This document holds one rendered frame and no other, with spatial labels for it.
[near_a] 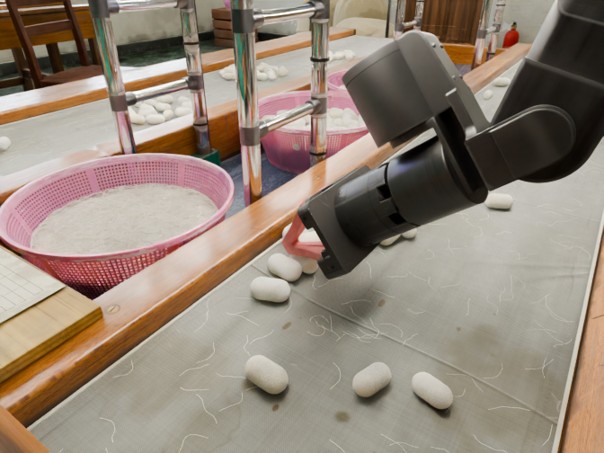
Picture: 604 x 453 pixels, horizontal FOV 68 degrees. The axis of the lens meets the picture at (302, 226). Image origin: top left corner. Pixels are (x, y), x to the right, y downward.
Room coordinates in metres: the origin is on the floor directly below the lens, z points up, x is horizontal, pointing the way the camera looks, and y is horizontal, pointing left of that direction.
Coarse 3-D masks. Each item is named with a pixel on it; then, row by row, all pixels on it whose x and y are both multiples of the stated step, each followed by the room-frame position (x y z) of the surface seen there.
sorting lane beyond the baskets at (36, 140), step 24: (336, 48) 1.70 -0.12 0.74; (360, 48) 1.70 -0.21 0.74; (216, 72) 1.31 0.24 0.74; (216, 96) 1.05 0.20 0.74; (24, 120) 0.87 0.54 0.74; (48, 120) 0.87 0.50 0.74; (72, 120) 0.87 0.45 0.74; (96, 120) 0.87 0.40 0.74; (168, 120) 0.87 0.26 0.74; (24, 144) 0.74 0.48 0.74; (48, 144) 0.74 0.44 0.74; (72, 144) 0.74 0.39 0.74; (96, 144) 0.74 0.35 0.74; (0, 168) 0.63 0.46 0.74; (24, 168) 0.63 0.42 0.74
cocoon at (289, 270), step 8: (272, 256) 0.37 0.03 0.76; (280, 256) 0.37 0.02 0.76; (272, 264) 0.36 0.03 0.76; (280, 264) 0.36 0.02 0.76; (288, 264) 0.35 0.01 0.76; (296, 264) 0.36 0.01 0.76; (272, 272) 0.36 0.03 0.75; (280, 272) 0.35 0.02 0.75; (288, 272) 0.35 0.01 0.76; (296, 272) 0.35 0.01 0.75; (288, 280) 0.35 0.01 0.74
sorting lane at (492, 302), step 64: (512, 192) 0.55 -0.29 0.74; (576, 192) 0.55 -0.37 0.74; (384, 256) 0.40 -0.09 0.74; (448, 256) 0.40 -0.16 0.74; (512, 256) 0.40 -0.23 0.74; (576, 256) 0.40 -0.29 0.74; (192, 320) 0.30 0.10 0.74; (256, 320) 0.30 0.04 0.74; (320, 320) 0.30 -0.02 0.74; (384, 320) 0.30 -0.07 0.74; (448, 320) 0.30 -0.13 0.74; (512, 320) 0.30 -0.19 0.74; (576, 320) 0.30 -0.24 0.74; (128, 384) 0.23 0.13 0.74; (192, 384) 0.23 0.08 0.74; (320, 384) 0.23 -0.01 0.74; (448, 384) 0.23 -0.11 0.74; (512, 384) 0.23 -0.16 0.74; (64, 448) 0.18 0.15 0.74; (128, 448) 0.18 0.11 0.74; (192, 448) 0.18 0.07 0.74; (256, 448) 0.18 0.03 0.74; (320, 448) 0.18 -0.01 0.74; (384, 448) 0.18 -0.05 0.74; (448, 448) 0.18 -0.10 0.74; (512, 448) 0.18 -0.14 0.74
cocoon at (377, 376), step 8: (368, 368) 0.23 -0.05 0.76; (376, 368) 0.23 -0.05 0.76; (384, 368) 0.23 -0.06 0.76; (360, 376) 0.22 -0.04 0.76; (368, 376) 0.22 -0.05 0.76; (376, 376) 0.22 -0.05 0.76; (384, 376) 0.22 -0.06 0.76; (352, 384) 0.22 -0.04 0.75; (360, 384) 0.22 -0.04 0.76; (368, 384) 0.22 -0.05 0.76; (376, 384) 0.22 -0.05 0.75; (384, 384) 0.22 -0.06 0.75; (360, 392) 0.21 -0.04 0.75; (368, 392) 0.21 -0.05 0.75; (376, 392) 0.22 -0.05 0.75
